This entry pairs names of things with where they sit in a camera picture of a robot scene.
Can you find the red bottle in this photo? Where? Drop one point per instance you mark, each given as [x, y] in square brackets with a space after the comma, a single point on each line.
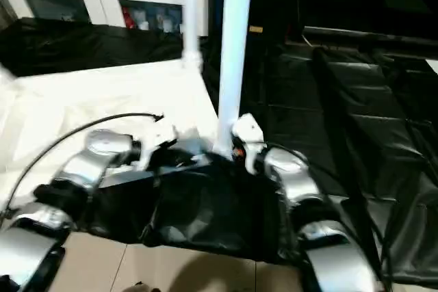
[127, 17]

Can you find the black plastic mat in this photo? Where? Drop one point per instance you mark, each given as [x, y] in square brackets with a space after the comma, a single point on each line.
[369, 135]

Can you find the black robot left foot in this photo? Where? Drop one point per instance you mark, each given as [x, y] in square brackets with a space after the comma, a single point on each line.
[142, 288]

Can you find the small tan label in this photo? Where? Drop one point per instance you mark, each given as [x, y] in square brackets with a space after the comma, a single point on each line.
[256, 29]

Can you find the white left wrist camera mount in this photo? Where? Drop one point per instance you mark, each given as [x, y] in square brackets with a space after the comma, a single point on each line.
[156, 140]

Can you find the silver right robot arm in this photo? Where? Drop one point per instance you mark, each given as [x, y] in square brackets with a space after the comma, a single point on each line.
[308, 196]

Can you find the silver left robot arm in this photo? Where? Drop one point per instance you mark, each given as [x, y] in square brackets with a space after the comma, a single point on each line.
[68, 176]

